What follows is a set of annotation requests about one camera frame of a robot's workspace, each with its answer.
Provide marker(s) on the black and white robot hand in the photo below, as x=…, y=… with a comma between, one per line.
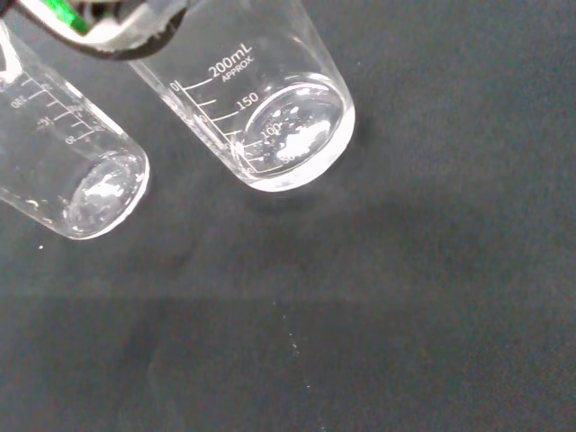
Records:
x=112, y=38

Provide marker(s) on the black bench cloth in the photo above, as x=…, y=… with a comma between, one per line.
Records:
x=405, y=279

